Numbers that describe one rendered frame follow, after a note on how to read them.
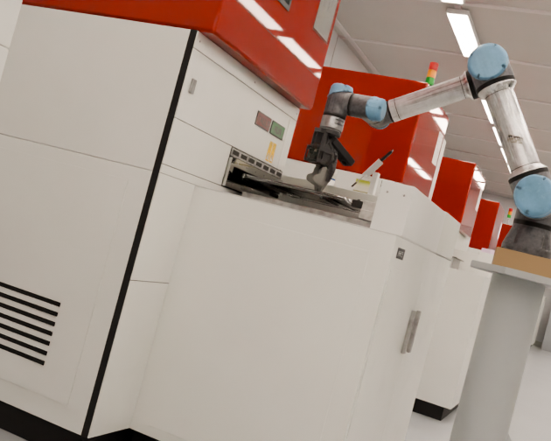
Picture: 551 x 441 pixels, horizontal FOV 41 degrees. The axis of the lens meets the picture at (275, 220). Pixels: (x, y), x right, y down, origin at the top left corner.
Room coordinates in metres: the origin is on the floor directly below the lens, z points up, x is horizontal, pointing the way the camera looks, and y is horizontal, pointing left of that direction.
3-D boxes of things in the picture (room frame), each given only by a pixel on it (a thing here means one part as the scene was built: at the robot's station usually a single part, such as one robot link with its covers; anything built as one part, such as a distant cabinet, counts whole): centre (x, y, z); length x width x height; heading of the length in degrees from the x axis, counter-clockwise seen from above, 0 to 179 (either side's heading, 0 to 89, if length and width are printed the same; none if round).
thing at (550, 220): (2.23, -0.77, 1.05); 0.13 x 0.12 x 0.14; 157
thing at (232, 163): (2.50, 0.10, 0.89); 0.44 x 0.02 x 0.10; 157
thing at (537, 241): (2.24, -0.77, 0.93); 0.15 x 0.15 x 0.10
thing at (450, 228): (2.75, -0.34, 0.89); 0.62 x 0.35 x 0.14; 67
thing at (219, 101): (2.35, 0.19, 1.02); 0.81 x 0.03 x 0.40; 157
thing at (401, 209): (2.23, -0.41, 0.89); 0.55 x 0.09 x 0.14; 157
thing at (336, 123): (2.36, -0.10, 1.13); 0.08 x 0.08 x 0.05
